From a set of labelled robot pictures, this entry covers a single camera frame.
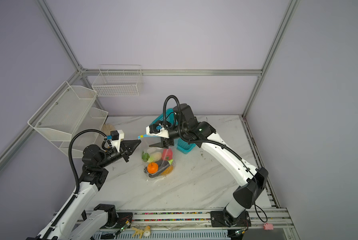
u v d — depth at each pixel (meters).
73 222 0.43
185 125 0.51
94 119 1.02
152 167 0.78
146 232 0.69
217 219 0.73
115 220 0.71
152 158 0.81
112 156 0.61
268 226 0.70
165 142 0.56
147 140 0.69
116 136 0.58
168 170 0.84
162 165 0.80
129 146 0.65
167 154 0.78
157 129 0.51
